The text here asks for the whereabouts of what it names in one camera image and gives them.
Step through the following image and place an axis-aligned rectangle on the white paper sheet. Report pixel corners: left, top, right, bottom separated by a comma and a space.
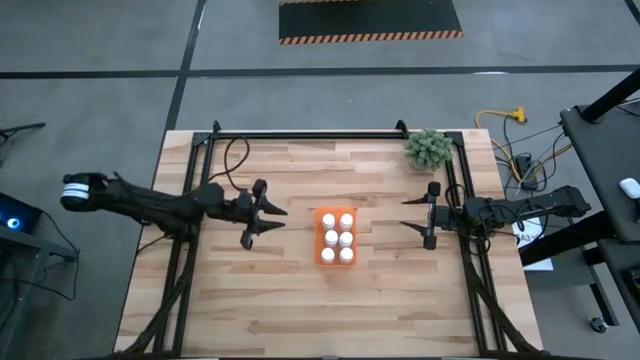
511, 215, 556, 273

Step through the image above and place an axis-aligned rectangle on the orange translucent plastic basket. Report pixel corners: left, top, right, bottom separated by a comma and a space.
313, 206, 359, 269

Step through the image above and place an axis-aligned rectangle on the black hazard-striped floor mat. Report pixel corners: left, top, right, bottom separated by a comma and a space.
278, 0, 465, 47

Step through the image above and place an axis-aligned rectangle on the yellow extension cord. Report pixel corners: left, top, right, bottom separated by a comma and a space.
473, 105, 530, 185

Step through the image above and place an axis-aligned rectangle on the black power strip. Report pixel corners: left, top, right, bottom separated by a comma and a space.
514, 153, 541, 192

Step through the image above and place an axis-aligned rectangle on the black desk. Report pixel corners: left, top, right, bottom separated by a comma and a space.
518, 97, 640, 335

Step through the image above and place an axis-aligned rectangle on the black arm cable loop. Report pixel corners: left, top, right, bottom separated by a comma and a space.
206, 135, 251, 194

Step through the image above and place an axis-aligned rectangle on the black aluminium table frame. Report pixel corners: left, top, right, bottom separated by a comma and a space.
113, 118, 549, 360

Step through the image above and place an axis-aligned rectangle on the black stand leg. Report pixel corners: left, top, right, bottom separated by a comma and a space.
0, 121, 48, 142

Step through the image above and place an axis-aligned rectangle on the grey side table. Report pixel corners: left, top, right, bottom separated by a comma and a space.
0, 227, 81, 360

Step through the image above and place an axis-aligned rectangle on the black computer with blue light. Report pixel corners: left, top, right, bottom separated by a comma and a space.
0, 191, 44, 235

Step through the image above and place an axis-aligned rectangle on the black vertical post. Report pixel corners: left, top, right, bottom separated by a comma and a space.
579, 68, 640, 125

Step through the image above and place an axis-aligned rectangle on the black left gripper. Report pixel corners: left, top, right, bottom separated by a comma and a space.
239, 178, 290, 251

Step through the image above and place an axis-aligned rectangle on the green potted artificial plant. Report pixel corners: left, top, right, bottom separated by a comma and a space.
403, 127, 455, 173

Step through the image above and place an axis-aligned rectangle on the white computer mouse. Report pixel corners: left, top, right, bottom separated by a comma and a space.
618, 177, 640, 201

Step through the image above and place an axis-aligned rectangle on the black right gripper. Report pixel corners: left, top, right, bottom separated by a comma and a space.
399, 180, 443, 252

